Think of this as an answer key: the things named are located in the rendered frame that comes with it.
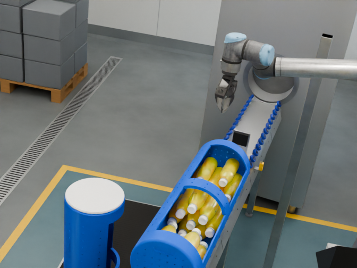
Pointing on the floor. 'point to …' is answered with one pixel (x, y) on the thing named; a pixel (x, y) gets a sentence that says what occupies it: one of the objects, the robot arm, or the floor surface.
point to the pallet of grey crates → (43, 45)
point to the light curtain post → (325, 43)
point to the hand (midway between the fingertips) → (221, 111)
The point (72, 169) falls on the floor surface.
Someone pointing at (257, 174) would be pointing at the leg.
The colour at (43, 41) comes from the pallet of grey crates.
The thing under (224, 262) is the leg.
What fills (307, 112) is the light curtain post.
